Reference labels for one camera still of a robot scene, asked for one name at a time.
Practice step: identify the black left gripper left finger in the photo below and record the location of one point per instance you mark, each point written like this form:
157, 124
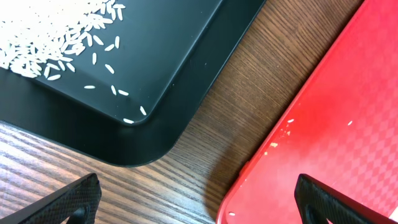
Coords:
76, 202

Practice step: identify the black rectangular tray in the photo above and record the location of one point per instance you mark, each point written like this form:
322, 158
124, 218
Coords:
128, 101

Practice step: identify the red serving tray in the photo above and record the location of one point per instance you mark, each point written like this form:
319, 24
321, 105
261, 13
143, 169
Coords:
341, 129

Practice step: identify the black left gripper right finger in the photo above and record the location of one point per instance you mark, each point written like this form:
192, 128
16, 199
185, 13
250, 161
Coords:
320, 204

